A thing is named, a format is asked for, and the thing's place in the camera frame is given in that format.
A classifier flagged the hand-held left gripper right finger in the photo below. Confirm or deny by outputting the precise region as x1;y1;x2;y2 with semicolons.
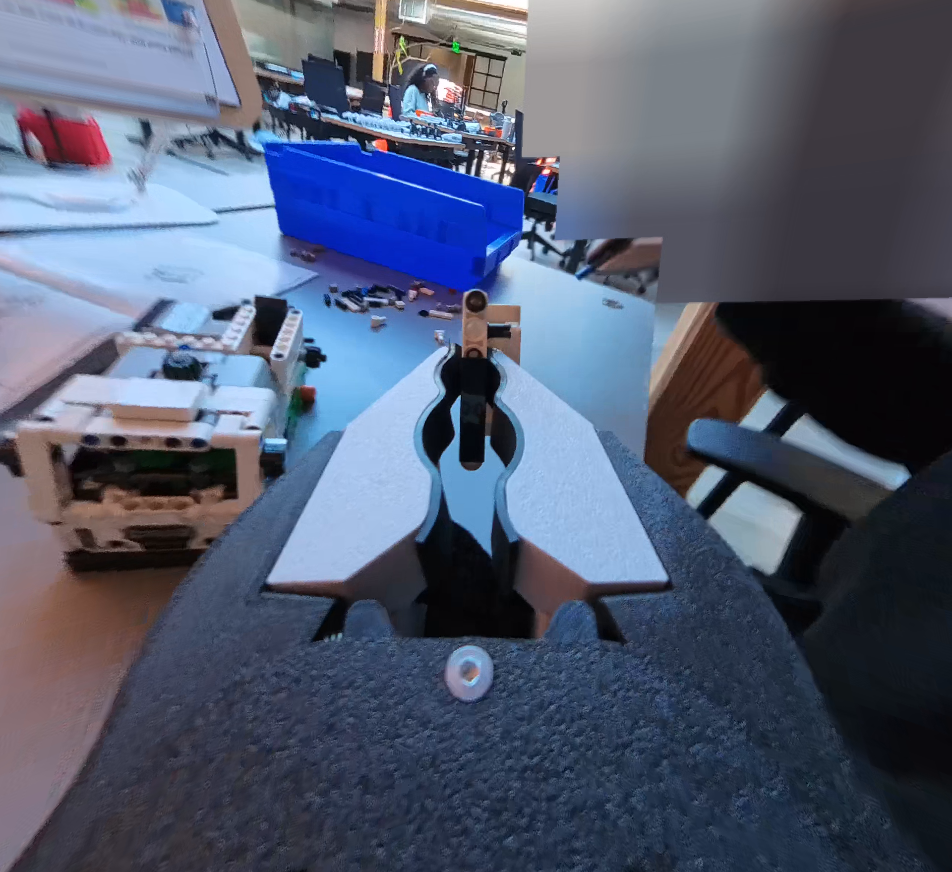
476;347;672;636

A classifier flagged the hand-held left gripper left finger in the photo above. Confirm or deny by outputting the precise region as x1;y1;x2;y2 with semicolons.
265;344;458;609

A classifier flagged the tan and black lego assembly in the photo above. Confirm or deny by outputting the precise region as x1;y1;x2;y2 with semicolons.
457;289;523;473

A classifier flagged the pile of loose lego pieces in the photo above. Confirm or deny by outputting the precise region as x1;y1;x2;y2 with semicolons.
289;244;466;331

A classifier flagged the white lego vehicle model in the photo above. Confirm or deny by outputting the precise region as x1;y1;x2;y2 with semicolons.
0;295;328;575

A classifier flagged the lego instruction booklet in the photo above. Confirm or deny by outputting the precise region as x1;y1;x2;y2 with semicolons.
0;236;321;341

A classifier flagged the blue plastic bin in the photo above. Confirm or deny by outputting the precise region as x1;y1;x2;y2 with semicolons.
264;139;526;291

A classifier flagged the black office chair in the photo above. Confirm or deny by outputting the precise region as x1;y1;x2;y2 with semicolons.
684;299;952;806

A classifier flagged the long table with parts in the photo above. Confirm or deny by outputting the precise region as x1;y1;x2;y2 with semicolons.
320;109;518;181

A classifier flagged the black monitor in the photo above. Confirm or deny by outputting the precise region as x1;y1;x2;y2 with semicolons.
301;56;352;116

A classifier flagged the red container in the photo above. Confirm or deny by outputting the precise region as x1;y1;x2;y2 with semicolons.
15;106;113;168

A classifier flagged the instruction sheet on clipboard stand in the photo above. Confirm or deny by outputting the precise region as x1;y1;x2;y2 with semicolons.
0;0;263;233

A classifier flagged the printed instruction sheet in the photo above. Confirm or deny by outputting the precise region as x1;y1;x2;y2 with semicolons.
0;0;242;116

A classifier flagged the wooden post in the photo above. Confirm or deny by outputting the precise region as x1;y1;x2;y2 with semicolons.
646;302;769;498

